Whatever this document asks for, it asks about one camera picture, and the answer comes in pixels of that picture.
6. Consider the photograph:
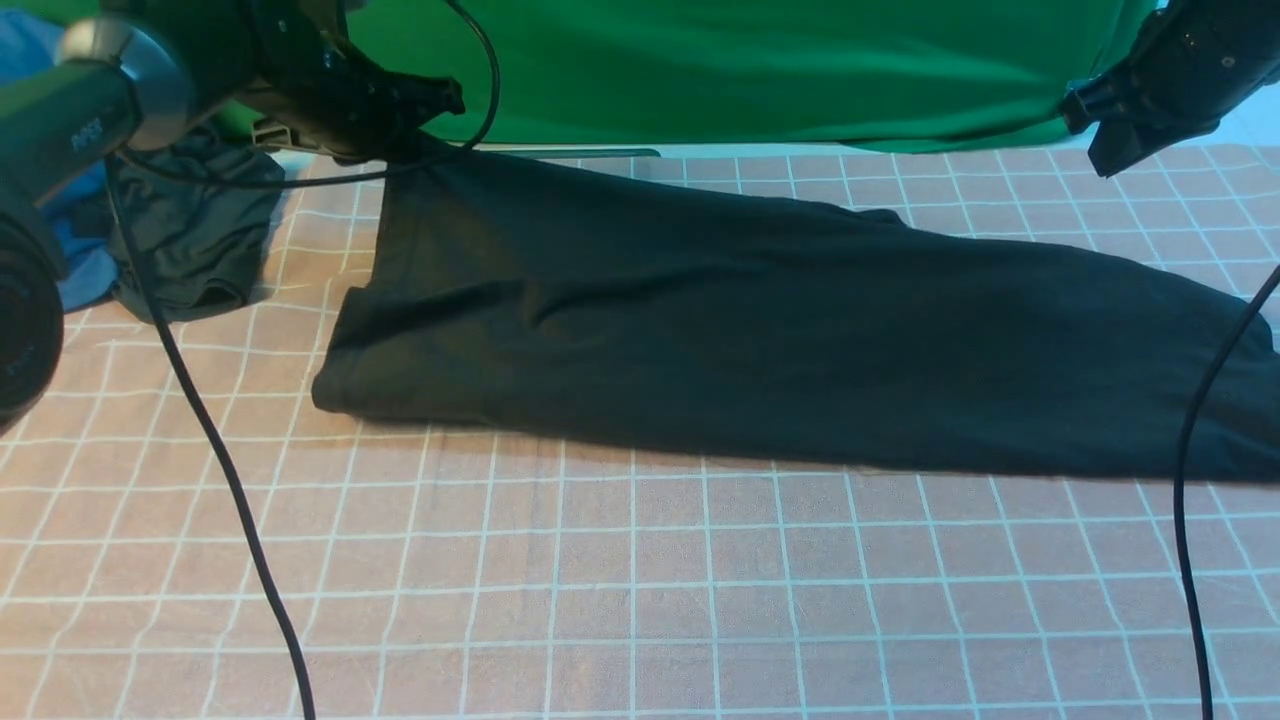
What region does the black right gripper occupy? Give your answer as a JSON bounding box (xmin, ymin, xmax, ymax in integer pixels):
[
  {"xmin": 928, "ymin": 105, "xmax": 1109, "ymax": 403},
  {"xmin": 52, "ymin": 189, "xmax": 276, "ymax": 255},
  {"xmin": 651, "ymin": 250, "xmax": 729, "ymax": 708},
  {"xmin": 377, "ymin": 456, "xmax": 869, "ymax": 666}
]
[{"xmin": 1060, "ymin": 1, "xmax": 1279, "ymax": 178}]

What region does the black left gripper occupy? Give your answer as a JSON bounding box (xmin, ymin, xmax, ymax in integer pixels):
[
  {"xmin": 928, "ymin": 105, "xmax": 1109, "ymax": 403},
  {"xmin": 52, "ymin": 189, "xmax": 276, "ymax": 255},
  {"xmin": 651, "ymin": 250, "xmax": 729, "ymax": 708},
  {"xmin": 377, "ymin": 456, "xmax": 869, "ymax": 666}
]
[{"xmin": 237, "ymin": 1, "xmax": 465, "ymax": 165}]

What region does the dark gray long-sleeved shirt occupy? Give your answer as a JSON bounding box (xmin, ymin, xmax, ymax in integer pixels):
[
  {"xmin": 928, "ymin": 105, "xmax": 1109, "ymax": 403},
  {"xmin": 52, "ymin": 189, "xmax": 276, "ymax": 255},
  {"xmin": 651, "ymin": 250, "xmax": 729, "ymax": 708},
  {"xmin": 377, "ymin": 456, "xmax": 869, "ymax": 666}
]
[{"xmin": 311, "ymin": 152, "xmax": 1245, "ymax": 477}]

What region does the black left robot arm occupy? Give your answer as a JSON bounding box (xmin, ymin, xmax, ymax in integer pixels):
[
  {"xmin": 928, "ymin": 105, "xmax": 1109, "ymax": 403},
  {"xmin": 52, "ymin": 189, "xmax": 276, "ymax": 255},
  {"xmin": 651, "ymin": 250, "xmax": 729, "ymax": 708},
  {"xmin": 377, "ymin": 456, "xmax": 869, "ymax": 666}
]
[{"xmin": 1, "ymin": 1, "xmax": 465, "ymax": 429}]

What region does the dark crumpled garment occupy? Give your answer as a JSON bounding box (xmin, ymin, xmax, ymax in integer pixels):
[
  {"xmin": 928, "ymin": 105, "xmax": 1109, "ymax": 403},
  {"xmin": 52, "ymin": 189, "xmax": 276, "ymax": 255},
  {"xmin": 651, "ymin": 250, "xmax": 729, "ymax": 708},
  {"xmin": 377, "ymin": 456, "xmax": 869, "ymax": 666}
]
[{"xmin": 109, "ymin": 124, "xmax": 285, "ymax": 322}]

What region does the blue crumpled garment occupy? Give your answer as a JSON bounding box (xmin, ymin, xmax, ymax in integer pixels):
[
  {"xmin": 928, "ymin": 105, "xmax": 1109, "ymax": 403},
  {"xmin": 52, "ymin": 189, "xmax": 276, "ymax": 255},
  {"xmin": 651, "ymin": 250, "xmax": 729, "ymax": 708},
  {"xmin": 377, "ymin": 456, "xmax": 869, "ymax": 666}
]
[{"xmin": 1, "ymin": 6, "xmax": 118, "ymax": 313}]

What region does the green backdrop cloth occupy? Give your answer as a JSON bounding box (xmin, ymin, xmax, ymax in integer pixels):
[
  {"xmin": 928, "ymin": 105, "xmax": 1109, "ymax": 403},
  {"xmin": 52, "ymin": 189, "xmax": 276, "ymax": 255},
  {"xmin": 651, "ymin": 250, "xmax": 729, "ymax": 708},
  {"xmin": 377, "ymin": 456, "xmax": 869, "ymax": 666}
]
[{"xmin": 0, "ymin": 0, "xmax": 1158, "ymax": 155}]

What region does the pink grid tablecloth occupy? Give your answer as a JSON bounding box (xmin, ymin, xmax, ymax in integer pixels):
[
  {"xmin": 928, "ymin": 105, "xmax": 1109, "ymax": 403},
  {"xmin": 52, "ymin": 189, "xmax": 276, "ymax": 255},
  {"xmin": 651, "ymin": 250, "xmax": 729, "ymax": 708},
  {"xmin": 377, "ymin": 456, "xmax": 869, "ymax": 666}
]
[{"xmin": 0, "ymin": 145, "xmax": 1280, "ymax": 720}]

